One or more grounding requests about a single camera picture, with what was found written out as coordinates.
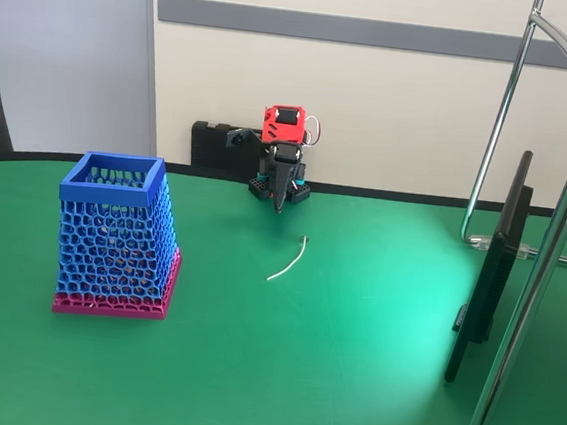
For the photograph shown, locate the blue and pink mesh basket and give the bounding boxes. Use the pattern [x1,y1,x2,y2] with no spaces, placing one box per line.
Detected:
[47,147,193,326]

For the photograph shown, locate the black plastic tool case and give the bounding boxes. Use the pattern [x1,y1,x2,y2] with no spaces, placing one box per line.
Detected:
[187,118,266,174]

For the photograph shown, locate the clear plastic foot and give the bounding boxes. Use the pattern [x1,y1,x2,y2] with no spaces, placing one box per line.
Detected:
[467,232,493,253]

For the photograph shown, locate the black flat monitor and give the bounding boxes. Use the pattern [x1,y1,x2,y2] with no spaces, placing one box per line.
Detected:
[442,144,540,392]

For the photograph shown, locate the thick chrome pole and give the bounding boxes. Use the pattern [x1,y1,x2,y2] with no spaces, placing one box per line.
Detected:
[457,54,567,425]

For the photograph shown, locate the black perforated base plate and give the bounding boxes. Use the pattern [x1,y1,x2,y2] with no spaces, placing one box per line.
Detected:
[245,173,314,208]

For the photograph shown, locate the white and red servo wires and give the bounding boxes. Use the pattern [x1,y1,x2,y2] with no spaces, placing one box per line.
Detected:
[301,114,325,150]

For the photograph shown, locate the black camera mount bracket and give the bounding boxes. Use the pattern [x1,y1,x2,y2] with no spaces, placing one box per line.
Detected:
[224,125,265,153]

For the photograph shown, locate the grey wall rail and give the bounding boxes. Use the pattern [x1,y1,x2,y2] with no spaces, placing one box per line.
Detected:
[153,0,567,71]

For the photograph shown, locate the chrome tube frame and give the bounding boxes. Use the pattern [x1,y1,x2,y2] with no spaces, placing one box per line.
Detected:
[457,0,567,272]

